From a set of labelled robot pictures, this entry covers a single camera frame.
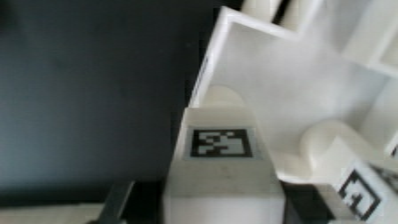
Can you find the white chair leg block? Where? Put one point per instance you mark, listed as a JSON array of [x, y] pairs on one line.
[[355, 170]]

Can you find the white chair seat part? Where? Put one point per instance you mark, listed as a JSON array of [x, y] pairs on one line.
[[302, 55]]

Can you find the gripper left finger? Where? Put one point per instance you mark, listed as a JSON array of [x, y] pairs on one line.
[[131, 204]]

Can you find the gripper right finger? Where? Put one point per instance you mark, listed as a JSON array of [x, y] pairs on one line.
[[305, 210]]

